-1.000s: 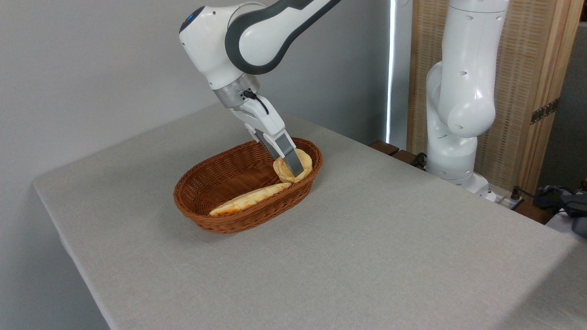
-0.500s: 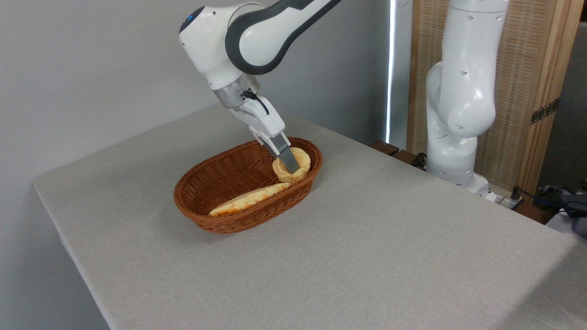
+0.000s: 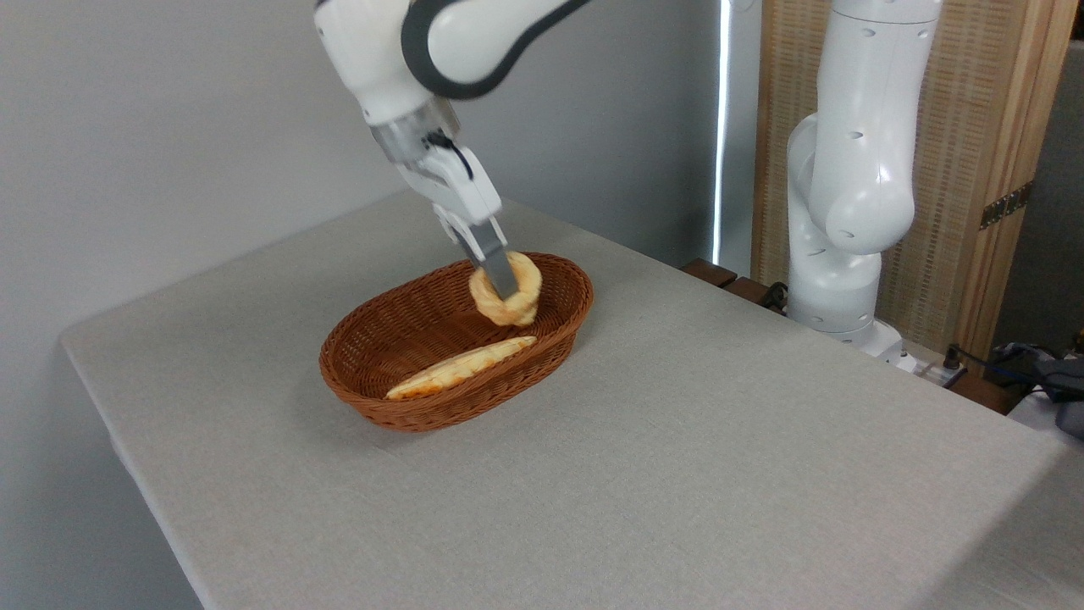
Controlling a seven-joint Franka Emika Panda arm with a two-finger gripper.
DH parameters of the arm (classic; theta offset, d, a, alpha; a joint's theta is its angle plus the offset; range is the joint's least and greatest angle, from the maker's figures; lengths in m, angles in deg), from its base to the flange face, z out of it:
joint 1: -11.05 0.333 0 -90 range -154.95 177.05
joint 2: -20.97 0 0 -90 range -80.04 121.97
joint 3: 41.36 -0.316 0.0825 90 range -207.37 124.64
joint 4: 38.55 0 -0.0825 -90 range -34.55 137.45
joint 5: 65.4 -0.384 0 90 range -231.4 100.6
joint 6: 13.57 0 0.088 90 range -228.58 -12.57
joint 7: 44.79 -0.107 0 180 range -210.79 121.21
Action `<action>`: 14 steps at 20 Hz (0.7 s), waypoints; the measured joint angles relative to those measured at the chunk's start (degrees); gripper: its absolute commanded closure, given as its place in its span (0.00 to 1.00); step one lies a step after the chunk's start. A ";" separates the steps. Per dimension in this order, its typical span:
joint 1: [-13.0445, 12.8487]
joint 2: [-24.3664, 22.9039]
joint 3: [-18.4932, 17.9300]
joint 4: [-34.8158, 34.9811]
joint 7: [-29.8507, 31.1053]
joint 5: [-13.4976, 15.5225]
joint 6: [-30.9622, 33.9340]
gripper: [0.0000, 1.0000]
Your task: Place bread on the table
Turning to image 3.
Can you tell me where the dark brown wooden block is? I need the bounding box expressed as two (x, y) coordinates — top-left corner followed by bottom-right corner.
(947, 373), (1027, 416)
(682, 258), (738, 289)
(724, 277), (778, 311)

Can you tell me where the dark metal screen hinge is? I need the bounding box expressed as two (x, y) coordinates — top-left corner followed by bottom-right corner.
(980, 181), (1034, 231)

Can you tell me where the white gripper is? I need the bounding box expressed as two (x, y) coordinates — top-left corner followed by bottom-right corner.
(394, 144), (520, 300)

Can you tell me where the grey linen tablecloth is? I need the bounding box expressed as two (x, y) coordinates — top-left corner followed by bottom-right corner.
(59, 188), (1084, 610)

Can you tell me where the long flat bread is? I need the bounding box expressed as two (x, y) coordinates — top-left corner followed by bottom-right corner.
(385, 336), (539, 401)

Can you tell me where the brown wicker oval basket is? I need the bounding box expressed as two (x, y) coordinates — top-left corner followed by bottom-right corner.
(319, 252), (595, 434)

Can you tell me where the dark blue grey bag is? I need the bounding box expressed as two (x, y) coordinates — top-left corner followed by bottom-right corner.
(985, 341), (1084, 441)

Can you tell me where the round bread roll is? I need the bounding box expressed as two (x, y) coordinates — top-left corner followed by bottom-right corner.
(468, 251), (543, 328)

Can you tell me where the wooden rattan folding screen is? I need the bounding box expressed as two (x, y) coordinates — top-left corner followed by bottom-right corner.
(751, 0), (1081, 365)

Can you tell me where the white power strip with plug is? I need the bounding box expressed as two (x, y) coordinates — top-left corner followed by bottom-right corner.
(917, 346), (968, 388)

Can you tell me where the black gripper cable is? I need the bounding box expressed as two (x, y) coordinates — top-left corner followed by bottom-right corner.
(426, 131), (473, 180)

